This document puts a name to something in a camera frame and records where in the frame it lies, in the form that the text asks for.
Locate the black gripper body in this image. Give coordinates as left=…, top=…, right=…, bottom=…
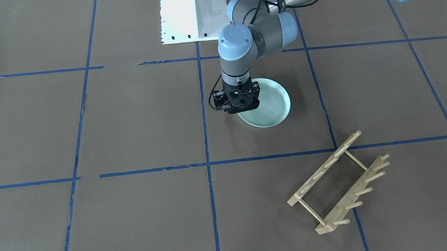
left=212, top=80, right=260, bottom=114

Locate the light green round plate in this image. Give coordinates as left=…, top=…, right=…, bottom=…
left=237, top=78, right=291, bottom=128

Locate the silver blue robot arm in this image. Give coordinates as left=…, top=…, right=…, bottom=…
left=208, top=0, right=411, bottom=114

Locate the wooden dish rack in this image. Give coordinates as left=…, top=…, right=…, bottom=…
left=287, top=130, right=390, bottom=235

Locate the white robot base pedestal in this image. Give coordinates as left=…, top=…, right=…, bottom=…
left=159, top=0, right=230, bottom=45

